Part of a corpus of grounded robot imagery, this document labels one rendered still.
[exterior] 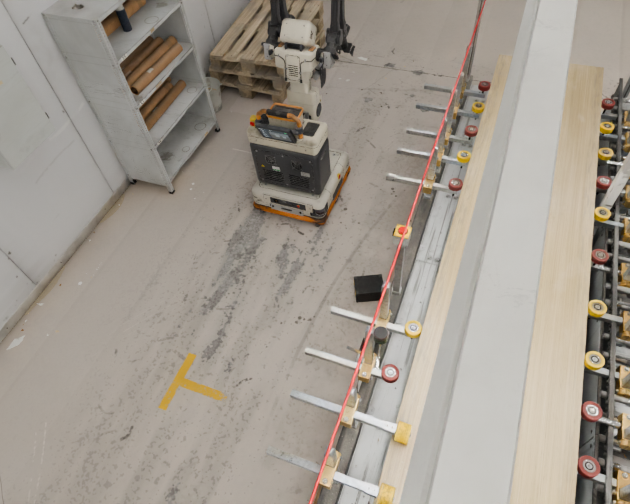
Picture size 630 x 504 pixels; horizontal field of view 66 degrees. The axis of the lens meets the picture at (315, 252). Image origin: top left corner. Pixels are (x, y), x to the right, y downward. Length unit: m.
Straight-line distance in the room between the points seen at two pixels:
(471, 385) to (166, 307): 3.28
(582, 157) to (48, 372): 3.70
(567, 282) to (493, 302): 2.07
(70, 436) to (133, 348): 0.65
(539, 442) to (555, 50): 1.62
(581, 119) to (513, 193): 2.88
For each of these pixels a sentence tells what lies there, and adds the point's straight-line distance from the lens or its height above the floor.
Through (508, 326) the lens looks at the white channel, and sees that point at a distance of 0.63.
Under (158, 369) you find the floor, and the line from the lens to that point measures 3.52.
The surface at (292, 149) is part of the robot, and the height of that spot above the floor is 0.72.
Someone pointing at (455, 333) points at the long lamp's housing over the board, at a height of 2.37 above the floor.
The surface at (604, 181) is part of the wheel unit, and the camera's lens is 3.23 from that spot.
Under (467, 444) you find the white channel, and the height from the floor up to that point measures 2.46.
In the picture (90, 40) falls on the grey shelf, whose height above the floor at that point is 1.40.
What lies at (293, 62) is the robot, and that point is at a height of 1.17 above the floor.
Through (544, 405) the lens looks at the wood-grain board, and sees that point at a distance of 2.35.
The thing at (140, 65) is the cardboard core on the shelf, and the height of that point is 0.98.
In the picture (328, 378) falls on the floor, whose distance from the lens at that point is 3.24.
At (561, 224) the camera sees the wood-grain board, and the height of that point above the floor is 0.90.
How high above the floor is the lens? 2.99
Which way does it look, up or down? 53 degrees down
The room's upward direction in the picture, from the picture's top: 7 degrees counter-clockwise
